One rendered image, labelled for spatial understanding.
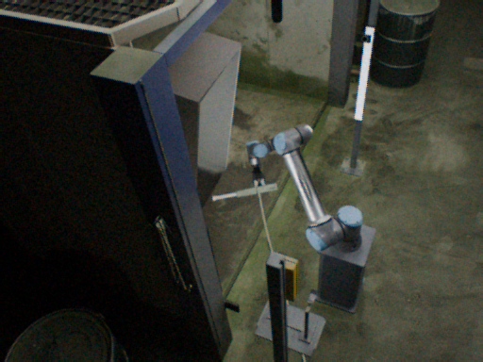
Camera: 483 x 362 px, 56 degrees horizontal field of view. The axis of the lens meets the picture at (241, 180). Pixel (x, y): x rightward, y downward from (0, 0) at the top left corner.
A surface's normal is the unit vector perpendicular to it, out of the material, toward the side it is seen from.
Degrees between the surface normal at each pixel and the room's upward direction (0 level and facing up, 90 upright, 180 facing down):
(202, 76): 12
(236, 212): 0
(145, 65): 0
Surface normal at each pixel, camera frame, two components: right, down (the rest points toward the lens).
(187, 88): 0.11, -0.62
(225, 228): -0.09, -0.67
